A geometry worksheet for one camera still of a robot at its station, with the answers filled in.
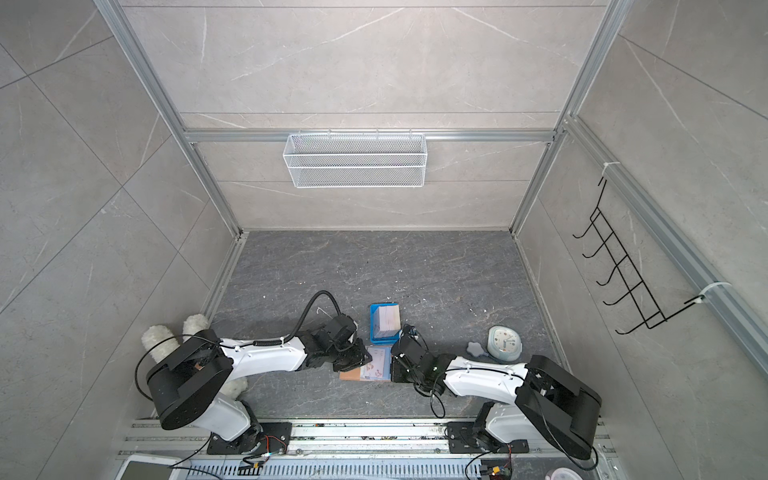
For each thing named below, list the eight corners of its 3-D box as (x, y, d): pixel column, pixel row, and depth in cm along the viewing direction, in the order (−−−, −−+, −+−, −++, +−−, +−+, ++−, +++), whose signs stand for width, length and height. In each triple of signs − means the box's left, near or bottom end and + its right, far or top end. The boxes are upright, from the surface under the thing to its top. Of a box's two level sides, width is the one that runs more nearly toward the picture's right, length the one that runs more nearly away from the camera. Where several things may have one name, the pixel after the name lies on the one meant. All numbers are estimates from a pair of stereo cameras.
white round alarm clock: (489, 361, 88) (492, 357, 86) (483, 330, 95) (485, 325, 92) (522, 361, 88) (526, 357, 86) (513, 330, 95) (517, 325, 92)
